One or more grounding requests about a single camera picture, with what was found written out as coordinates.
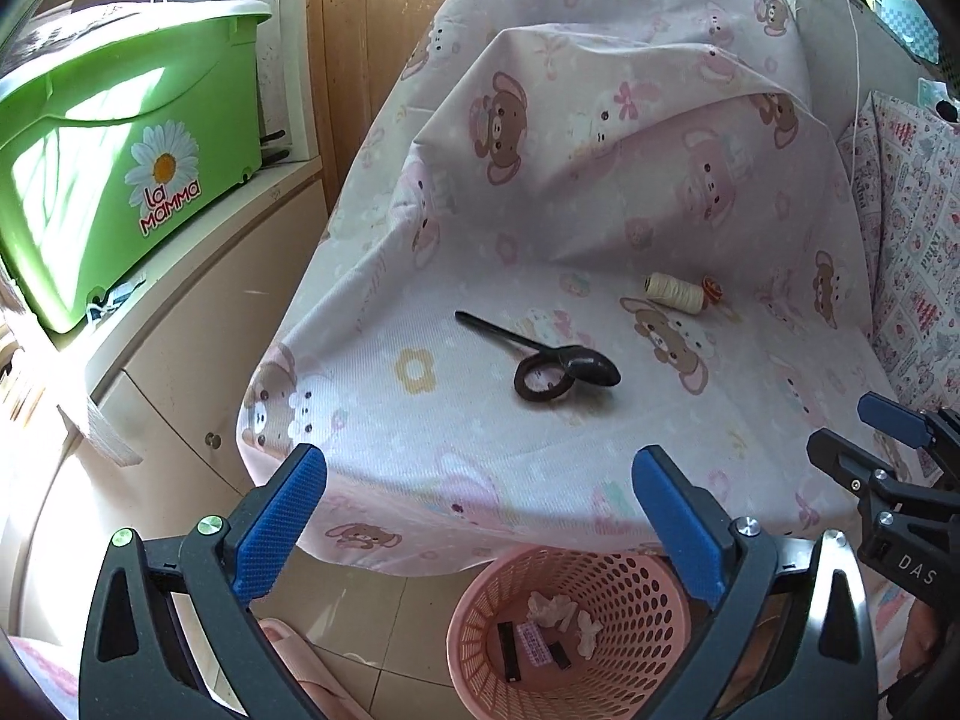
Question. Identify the green storage box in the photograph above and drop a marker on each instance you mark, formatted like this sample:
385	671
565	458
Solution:
90	187

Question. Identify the person's right leg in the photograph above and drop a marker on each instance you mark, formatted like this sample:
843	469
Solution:
926	645

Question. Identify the small pink card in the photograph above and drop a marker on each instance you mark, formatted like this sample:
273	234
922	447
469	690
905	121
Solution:
534	645

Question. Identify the cream thread spool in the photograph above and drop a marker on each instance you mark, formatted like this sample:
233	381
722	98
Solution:
671	291

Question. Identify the pink slipper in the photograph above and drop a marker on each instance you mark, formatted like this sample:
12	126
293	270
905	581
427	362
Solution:
277	637

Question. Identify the teal checkered cloth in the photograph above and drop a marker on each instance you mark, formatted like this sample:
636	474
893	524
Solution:
911	26

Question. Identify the small black block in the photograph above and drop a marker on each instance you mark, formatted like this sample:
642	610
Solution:
559	656

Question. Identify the pink plastic perforated basket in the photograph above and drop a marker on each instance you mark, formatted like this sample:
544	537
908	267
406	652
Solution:
637	615

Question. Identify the black cylindrical stick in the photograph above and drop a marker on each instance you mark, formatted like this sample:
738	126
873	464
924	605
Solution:
508	649

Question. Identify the black spoon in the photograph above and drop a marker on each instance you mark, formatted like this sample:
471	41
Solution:
592	369

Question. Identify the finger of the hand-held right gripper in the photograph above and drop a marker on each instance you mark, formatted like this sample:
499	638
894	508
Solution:
847	461
896	420

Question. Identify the patterned pink pillow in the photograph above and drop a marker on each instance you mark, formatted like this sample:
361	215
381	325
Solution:
915	255

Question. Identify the small orange round object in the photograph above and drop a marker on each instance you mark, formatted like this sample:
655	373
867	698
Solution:
713	289

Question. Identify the worn wooden door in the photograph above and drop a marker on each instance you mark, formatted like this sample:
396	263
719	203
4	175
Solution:
360	52

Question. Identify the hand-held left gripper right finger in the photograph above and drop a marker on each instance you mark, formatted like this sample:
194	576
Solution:
679	525

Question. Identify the white woven cloth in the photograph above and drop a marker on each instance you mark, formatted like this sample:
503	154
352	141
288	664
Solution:
105	431

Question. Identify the white cabinet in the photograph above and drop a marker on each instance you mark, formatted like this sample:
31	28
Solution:
187	360

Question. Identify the pale green plastic object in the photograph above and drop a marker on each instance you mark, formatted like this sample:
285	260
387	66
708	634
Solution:
941	101

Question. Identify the worn white desk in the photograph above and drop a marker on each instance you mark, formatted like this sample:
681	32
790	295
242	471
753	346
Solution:
825	37

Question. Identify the pink cartoon printed bedsheet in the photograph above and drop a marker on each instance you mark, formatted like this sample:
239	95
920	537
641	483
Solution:
600	202

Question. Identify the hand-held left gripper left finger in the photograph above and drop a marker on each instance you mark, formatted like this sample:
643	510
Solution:
281	517

